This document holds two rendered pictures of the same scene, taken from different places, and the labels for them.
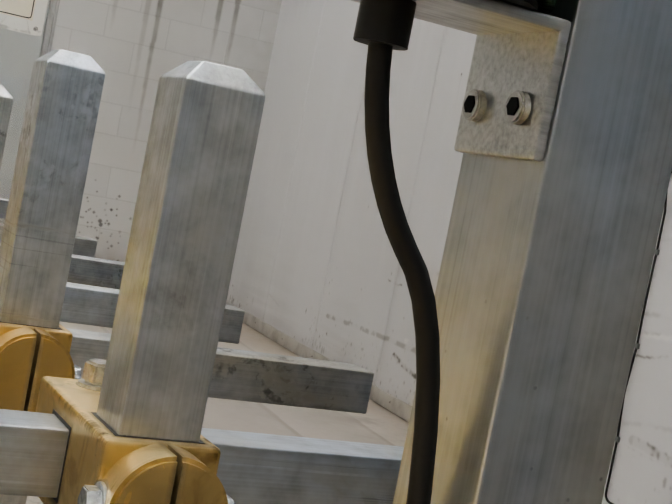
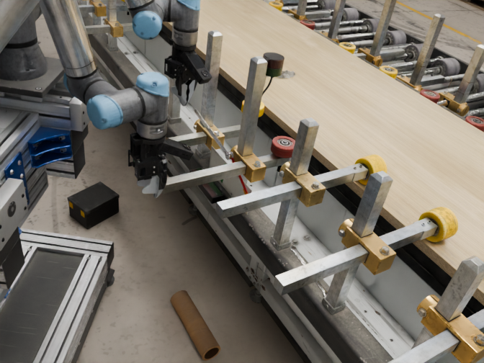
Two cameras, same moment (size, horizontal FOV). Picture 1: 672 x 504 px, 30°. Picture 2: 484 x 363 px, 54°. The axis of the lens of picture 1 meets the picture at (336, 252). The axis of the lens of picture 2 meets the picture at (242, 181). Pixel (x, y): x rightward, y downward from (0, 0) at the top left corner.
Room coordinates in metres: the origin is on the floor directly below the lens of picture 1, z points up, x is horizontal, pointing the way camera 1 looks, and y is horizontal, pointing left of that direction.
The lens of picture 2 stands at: (1.52, -0.25, 1.67)
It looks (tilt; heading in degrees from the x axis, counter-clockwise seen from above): 36 degrees down; 170
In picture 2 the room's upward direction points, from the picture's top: 9 degrees clockwise
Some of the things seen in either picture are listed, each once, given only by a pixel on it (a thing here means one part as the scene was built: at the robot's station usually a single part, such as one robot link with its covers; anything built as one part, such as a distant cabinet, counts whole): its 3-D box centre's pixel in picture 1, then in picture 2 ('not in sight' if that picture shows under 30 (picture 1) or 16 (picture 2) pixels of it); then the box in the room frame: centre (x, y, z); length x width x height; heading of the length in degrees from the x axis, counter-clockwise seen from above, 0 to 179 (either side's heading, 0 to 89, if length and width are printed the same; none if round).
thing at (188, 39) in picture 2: not in sight; (184, 36); (0.09, -0.25, 1.14); 0.08 x 0.08 x 0.05
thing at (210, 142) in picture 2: not in sight; (208, 133); (0.09, -0.15, 0.81); 0.13 x 0.06 x 0.05; 27
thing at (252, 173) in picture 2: not in sight; (248, 162); (0.31, -0.04, 0.85); 0.13 x 0.06 x 0.05; 27
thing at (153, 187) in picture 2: not in sight; (151, 188); (0.49, -0.32, 0.86); 0.06 x 0.03 x 0.09; 117
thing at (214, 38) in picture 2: not in sight; (208, 101); (0.07, -0.16, 0.92); 0.03 x 0.03 x 0.48; 27
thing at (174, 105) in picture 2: not in sight; (176, 68); (-0.16, -0.28, 0.93); 0.05 x 0.04 x 0.45; 27
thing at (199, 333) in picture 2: not in sight; (194, 323); (0.32, -0.14, 0.04); 0.30 x 0.08 x 0.08; 27
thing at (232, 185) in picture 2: not in sight; (228, 179); (0.28, -0.08, 0.75); 0.26 x 0.01 x 0.10; 27
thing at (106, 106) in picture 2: not in sight; (111, 105); (0.53, -0.41, 1.12); 0.11 x 0.11 x 0.08; 40
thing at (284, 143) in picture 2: not in sight; (281, 155); (0.28, 0.08, 0.85); 0.08 x 0.08 x 0.11
